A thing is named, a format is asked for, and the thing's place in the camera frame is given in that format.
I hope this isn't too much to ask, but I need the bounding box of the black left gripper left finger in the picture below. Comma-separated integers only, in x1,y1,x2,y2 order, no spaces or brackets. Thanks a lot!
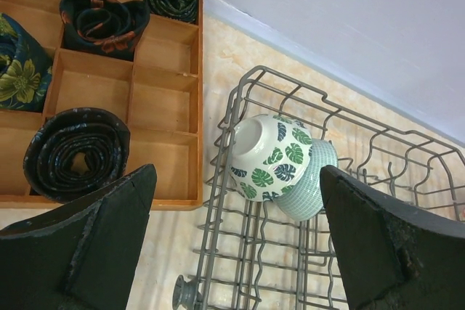
1,164,157,309

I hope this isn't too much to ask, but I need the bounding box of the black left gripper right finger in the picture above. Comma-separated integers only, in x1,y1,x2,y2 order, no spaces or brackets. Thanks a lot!
320,166,464,309

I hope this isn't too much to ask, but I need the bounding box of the green striped bowl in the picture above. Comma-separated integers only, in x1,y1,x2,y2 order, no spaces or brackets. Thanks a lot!
275,139,338,221

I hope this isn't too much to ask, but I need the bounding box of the green leaf pattern bowl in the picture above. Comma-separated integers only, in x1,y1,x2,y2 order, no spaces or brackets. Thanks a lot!
228,114,313,202

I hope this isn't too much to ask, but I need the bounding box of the brown floral rolled tie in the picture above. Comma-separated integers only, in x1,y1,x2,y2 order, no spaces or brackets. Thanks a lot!
23,107,131,203

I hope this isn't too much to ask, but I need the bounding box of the teal yellow-flower folded tie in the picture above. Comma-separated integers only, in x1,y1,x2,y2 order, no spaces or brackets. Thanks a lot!
1,13,53,113

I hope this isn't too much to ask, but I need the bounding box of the wooden compartment tray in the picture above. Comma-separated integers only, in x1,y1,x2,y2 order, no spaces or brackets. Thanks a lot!
1,0,203,211

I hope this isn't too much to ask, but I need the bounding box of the dark orange-flower rolled tie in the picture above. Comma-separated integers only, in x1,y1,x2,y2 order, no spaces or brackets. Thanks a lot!
59,0,150,61

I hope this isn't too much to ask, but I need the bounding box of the grey wire dish rack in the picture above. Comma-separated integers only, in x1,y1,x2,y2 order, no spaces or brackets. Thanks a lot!
171,65,464,309

